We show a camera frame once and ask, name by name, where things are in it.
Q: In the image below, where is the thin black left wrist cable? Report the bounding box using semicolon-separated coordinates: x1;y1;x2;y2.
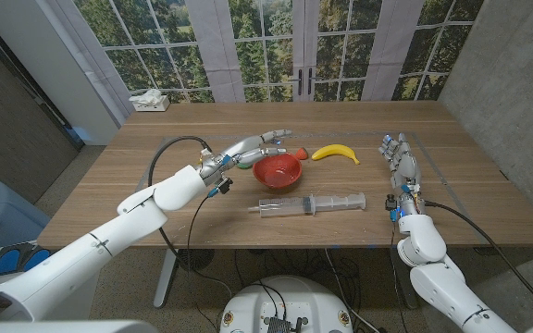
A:
186;192;221;332

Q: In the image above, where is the white tissue box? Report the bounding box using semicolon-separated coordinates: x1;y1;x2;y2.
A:
129;89;171;113

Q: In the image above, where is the blue plastic bin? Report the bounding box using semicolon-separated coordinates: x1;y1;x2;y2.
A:
0;179;51;254

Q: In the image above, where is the black and blue foot pedal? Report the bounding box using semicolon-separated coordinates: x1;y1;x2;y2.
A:
0;240;67;278

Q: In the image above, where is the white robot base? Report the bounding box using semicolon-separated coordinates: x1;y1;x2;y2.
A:
219;276;353;333

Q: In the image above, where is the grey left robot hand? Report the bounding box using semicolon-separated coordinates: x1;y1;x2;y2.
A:
198;129;293;187

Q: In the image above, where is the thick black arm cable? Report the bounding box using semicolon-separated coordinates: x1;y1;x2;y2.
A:
148;135;235;300
423;200;533;320

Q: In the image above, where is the white floor cable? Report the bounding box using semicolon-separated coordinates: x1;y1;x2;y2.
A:
324;248;381;333

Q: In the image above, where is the red bowl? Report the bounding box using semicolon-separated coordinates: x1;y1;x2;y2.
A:
252;152;304;190

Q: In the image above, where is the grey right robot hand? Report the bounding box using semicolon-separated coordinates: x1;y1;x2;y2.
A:
378;132;423;195

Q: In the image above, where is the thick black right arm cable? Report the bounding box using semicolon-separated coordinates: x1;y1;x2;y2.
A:
423;200;533;320

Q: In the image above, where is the large clear plastic syringe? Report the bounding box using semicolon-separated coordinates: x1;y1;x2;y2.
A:
247;192;367;218

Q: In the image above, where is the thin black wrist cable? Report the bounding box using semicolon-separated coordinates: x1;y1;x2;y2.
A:
390;220;409;333
186;192;221;332

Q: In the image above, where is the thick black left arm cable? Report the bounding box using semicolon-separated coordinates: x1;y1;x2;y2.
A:
148;135;235;300

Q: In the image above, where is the yellow toy banana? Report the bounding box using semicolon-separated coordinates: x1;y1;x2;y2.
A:
311;143;361;166

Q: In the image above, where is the printed window forest backdrop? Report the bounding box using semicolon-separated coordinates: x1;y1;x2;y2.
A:
71;0;485;104

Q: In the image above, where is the black round disc object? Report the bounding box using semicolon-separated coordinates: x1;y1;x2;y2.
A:
177;249;216;272

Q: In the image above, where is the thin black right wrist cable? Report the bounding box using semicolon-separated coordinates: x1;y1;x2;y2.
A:
390;220;409;333

